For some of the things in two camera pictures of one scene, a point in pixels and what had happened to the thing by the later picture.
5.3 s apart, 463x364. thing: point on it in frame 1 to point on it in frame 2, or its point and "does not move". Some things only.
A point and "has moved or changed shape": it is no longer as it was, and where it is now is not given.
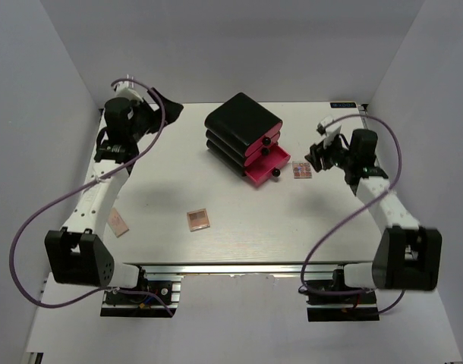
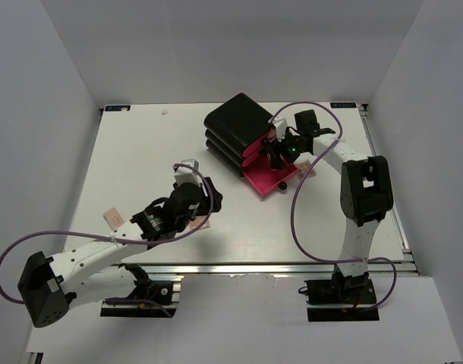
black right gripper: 317,152 to 275,149
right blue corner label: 343,105 does not move
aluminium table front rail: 210,268 does not move
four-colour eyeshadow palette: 197,220 does not move
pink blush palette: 117,223 does not move
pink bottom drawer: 268,167 has moved or changed shape
